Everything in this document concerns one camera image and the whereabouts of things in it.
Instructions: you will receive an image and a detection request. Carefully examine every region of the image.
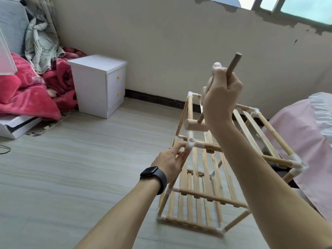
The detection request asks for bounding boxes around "grey blue cloth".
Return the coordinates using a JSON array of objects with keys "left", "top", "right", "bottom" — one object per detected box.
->
[{"left": 0, "top": 2, "right": 29, "bottom": 55}]

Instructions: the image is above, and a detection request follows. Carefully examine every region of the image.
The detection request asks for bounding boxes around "pink ruffled bed skirt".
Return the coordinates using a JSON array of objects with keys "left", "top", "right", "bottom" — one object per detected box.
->
[{"left": 262, "top": 92, "right": 332, "bottom": 226}]

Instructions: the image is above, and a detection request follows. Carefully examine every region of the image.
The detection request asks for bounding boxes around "person's left forearm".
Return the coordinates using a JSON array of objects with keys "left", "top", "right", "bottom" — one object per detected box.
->
[{"left": 75, "top": 176, "right": 164, "bottom": 249}]

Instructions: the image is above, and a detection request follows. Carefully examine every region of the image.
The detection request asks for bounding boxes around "person's left hand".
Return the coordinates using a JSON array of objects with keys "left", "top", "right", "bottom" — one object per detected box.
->
[{"left": 151, "top": 140, "right": 192, "bottom": 185}]

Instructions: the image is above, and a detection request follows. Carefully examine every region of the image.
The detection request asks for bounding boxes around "red fleece blanket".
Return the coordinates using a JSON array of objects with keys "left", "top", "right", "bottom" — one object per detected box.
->
[{"left": 0, "top": 46, "right": 86, "bottom": 120}]

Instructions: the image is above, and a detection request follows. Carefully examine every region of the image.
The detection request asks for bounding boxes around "window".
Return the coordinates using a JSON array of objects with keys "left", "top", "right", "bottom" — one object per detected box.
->
[{"left": 200, "top": 0, "right": 332, "bottom": 26}]

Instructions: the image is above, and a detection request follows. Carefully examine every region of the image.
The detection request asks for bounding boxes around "flat white box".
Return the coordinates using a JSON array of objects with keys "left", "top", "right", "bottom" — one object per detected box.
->
[{"left": 0, "top": 114, "right": 42, "bottom": 139}]

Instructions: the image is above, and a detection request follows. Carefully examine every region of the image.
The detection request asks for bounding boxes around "pale green cloth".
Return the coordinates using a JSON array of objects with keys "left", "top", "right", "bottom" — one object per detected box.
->
[{"left": 23, "top": 10, "right": 65, "bottom": 75}]

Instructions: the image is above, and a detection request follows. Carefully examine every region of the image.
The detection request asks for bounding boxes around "white plastic door panel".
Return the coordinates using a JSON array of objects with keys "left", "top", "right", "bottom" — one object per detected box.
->
[{"left": 0, "top": 28, "right": 18, "bottom": 76}]

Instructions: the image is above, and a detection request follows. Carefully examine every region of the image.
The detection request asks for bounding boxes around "person's right hand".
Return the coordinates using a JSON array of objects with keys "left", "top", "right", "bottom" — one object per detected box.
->
[{"left": 201, "top": 62, "right": 243, "bottom": 129}]

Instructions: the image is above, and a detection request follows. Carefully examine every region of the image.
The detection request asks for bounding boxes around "black smartwatch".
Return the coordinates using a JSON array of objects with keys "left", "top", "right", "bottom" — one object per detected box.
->
[{"left": 139, "top": 166, "right": 168, "bottom": 195}]

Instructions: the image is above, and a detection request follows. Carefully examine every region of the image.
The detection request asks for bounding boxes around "green striped curtain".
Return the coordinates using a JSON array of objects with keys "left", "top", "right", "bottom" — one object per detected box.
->
[{"left": 26, "top": 0, "right": 55, "bottom": 19}]

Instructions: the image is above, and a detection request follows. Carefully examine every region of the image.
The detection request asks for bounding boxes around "white box cabinet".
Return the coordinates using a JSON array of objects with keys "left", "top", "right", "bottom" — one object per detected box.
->
[{"left": 67, "top": 54, "right": 128, "bottom": 119}]

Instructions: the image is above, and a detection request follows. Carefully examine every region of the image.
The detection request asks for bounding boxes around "wooden mallet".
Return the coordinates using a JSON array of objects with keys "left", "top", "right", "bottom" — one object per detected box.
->
[{"left": 184, "top": 52, "right": 243, "bottom": 132}]

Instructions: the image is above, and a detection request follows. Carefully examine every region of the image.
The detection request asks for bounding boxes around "person's right forearm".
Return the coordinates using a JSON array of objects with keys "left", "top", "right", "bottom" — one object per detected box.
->
[{"left": 210, "top": 119, "right": 332, "bottom": 249}]

